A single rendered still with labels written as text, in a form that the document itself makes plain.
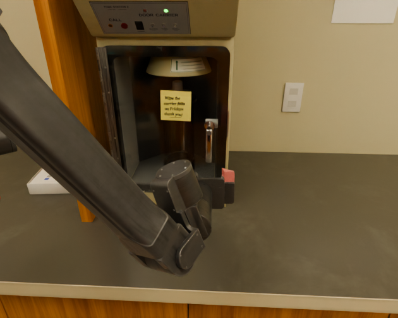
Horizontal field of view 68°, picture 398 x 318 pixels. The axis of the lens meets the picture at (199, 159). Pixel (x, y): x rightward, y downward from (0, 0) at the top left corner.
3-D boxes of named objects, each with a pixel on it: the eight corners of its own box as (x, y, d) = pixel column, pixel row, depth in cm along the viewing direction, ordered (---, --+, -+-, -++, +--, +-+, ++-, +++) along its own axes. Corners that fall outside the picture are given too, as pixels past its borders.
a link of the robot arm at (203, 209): (181, 250, 47) (215, 242, 46) (165, 216, 45) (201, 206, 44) (186, 224, 54) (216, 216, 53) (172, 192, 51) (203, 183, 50)
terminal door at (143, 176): (119, 190, 87) (99, 45, 69) (223, 194, 86) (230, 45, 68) (119, 192, 87) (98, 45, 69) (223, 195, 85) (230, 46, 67)
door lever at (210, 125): (213, 154, 79) (204, 154, 80) (215, 120, 75) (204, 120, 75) (213, 163, 75) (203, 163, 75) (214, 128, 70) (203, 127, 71)
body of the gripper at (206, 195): (170, 174, 57) (164, 194, 50) (224, 174, 56) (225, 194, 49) (172, 202, 59) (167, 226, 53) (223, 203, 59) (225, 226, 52)
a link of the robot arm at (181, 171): (143, 263, 46) (185, 274, 41) (110, 202, 42) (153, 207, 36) (185, 214, 54) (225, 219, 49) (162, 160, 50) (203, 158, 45)
